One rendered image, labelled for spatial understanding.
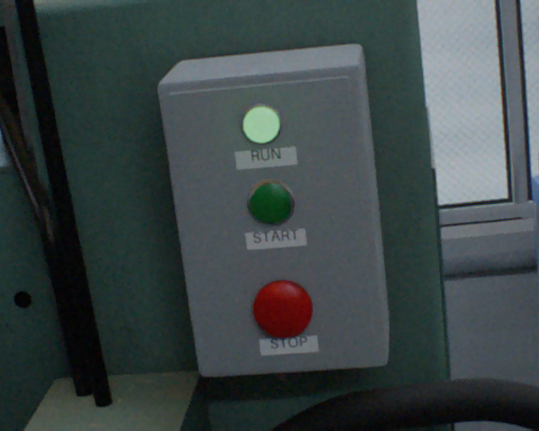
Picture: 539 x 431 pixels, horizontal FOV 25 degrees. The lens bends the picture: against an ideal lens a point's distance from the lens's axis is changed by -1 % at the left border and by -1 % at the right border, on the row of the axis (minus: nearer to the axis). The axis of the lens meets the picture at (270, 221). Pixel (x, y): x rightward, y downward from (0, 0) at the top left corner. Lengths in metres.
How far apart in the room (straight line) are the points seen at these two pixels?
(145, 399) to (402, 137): 0.20
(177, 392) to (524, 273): 1.64
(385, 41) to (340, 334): 0.15
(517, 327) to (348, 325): 1.70
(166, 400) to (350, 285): 0.13
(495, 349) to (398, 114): 1.70
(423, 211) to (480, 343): 1.66
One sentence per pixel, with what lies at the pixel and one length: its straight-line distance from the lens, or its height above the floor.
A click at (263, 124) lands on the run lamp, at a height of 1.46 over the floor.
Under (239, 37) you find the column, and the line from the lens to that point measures 0.64.
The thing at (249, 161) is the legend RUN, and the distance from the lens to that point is 0.59.
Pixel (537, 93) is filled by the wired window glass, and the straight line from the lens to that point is 2.26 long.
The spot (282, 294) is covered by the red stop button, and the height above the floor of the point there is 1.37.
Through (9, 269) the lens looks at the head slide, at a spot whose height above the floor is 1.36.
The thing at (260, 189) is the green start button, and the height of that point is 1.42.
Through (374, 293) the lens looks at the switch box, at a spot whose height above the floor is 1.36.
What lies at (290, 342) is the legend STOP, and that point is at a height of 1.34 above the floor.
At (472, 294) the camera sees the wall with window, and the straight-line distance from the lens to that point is 2.28.
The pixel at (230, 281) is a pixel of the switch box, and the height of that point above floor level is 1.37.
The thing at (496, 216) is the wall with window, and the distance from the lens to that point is 2.30.
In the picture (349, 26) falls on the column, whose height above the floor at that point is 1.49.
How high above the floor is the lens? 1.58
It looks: 17 degrees down
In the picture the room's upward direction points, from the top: 7 degrees counter-clockwise
